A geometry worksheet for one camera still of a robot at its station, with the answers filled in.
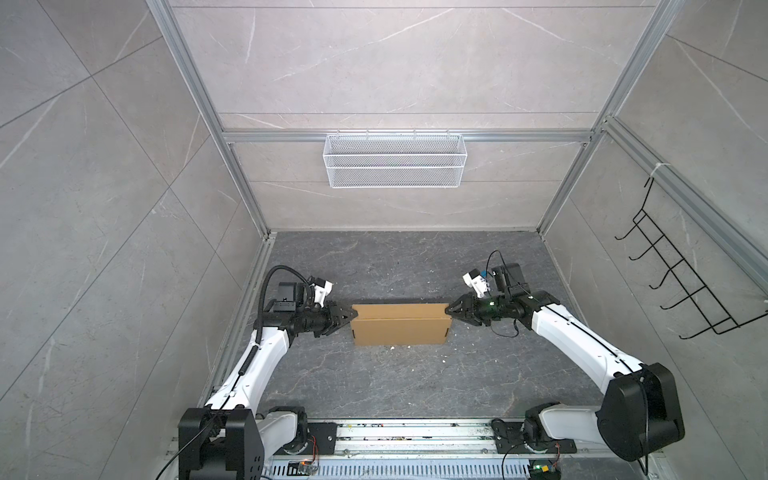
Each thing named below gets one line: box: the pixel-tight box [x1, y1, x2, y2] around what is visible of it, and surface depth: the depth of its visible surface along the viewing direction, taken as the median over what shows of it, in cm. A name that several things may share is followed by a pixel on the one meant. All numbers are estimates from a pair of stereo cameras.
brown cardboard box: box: [350, 303, 452, 346], surface depth 82 cm
